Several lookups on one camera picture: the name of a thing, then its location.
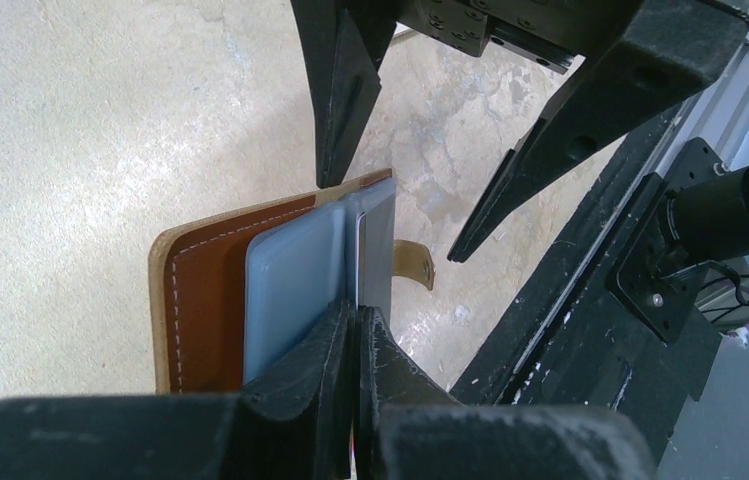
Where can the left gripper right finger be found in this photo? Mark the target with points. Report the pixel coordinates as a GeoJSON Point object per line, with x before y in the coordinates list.
{"type": "Point", "coordinates": [407, 427]}

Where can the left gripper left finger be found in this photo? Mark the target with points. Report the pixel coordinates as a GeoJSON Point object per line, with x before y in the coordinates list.
{"type": "Point", "coordinates": [293, 422]}

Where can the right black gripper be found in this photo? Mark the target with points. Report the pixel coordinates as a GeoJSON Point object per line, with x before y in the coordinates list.
{"type": "Point", "coordinates": [625, 62]}

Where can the tan leather card holder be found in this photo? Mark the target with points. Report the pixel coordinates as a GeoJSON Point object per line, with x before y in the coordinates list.
{"type": "Point", "coordinates": [232, 293]}

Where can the grey magnetic stripe card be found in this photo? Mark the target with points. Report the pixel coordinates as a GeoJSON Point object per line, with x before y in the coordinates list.
{"type": "Point", "coordinates": [370, 215]}

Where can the aluminium frame rail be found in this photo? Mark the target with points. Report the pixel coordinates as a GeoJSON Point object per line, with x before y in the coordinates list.
{"type": "Point", "coordinates": [719, 115]}

